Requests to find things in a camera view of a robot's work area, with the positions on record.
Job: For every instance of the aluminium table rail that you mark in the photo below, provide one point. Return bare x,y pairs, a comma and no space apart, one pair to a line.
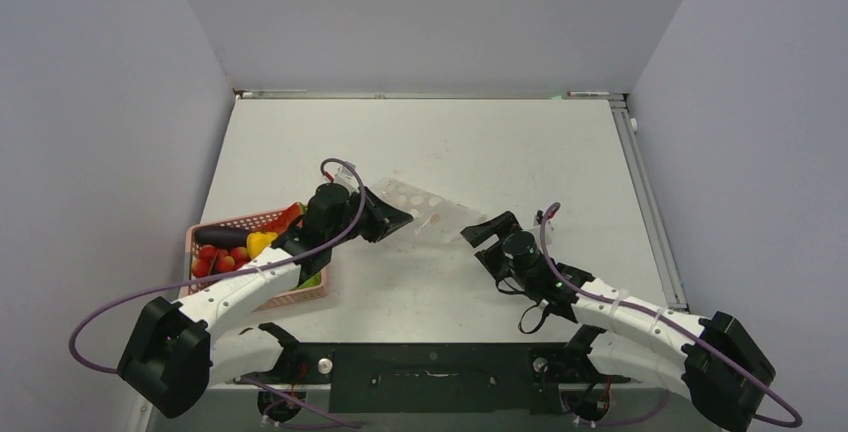
626,127

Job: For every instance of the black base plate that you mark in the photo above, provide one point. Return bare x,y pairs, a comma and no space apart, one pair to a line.
436,378

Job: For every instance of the watermelon slice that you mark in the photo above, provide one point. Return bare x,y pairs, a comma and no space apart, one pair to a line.
281,223

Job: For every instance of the yellow bell pepper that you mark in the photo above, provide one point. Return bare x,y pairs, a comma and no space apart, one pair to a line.
256,242

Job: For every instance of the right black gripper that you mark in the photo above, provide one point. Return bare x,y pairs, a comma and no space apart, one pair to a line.
475,235

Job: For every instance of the green lettuce head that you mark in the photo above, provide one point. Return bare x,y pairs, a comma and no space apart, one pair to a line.
313,281

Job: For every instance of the dark purple eggplant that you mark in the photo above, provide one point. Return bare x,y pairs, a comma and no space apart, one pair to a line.
221,237

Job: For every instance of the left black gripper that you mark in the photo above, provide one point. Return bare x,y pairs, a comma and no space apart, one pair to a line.
384,220

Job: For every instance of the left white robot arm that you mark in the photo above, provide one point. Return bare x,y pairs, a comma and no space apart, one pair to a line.
178,349

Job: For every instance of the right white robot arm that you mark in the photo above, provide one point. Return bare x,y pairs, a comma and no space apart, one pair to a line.
712,361

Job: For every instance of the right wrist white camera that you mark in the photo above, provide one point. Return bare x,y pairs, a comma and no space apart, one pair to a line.
543,228

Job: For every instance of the clear zip top bag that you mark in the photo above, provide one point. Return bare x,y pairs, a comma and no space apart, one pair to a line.
435,218

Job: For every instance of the pink plastic basket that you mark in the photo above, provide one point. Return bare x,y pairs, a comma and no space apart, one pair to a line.
254,223

